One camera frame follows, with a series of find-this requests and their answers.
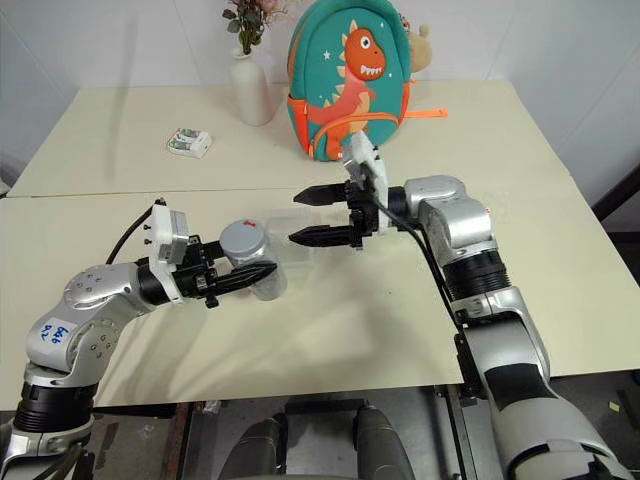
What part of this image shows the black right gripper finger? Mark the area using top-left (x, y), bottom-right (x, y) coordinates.
top-left (287, 225), bottom-right (354, 249)
top-left (292, 183), bottom-right (350, 208)

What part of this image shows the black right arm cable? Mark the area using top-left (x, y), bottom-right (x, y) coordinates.
top-left (372, 198), bottom-right (477, 401)

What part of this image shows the dried flower bunch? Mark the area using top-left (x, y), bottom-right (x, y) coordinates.
top-left (221, 0), bottom-right (290, 57)

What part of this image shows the clear glass jar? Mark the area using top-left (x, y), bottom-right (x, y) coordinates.
top-left (227, 244), bottom-right (288, 303)

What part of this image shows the dark rounded shape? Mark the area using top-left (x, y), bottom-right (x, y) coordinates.
top-left (231, 416), bottom-right (287, 480)
top-left (351, 403), bottom-right (417, 480)

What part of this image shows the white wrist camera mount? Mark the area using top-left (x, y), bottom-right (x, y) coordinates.
top-left (149, 201), bottom-right (191, 304)
top-left (340, 131), bottom-right (390, 235)

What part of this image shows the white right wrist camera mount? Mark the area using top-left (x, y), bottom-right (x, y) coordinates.
top-left (340, 131), bottom-right (390, 235)

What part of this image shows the teal dinosaur backpack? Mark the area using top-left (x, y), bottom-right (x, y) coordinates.
top-left (286, 0), bottom-right (450, 164)

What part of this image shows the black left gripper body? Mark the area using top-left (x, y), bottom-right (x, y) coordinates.
top-left (173, 233), bottom-right (222, 308)

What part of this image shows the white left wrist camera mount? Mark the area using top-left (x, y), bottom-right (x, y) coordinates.
top-left (149, 201), bottom-right (191, 304)

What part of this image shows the tan plush toy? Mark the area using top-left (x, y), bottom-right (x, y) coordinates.
top-left (405, 21), bottom-right (434, 82)

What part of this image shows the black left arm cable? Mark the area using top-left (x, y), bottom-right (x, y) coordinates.
top-left (104, 203), bottom-right (154, 266)

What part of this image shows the silver jar lid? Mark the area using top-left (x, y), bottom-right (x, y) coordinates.
top-left (219, 218), bottom-right (269, 267)

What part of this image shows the white ceramic vase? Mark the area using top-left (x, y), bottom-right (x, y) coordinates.
top-left (229, 46), bottom-right (276, 128)

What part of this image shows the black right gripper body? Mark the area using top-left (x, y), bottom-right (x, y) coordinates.
top-left (344, 176), bottom-right (383, 250)

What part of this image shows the clear plastic box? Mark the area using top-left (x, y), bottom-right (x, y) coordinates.
top-left (263, 208), bottom-right (322, 267)

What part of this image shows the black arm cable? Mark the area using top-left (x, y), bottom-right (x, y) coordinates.
top-left (104, 203), bottom-right (154, 266)
top-left (372, 198), bottom-right (477, 401)

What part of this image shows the small green white pack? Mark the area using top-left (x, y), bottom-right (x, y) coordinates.
top-left (162, 126), bottom-right (214, 161)

